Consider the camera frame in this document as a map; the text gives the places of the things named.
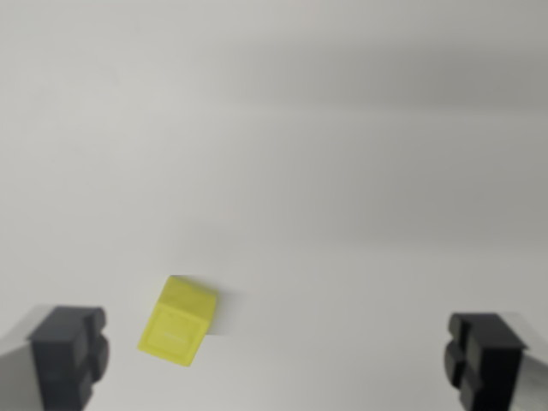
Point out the yellow translucent cube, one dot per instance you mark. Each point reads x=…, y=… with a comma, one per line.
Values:
x=177, y=325

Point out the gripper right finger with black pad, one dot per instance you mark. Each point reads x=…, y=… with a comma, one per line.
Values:
x=492, y=359

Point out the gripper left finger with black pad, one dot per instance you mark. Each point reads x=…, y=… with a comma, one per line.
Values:
x=60, y=355

